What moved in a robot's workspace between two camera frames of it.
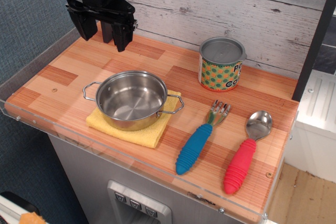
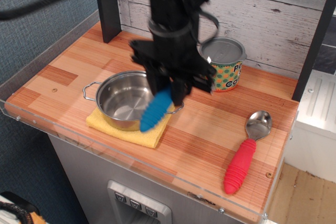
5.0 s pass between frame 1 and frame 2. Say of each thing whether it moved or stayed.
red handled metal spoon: stayed
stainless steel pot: stayed
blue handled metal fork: moved
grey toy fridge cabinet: stayed
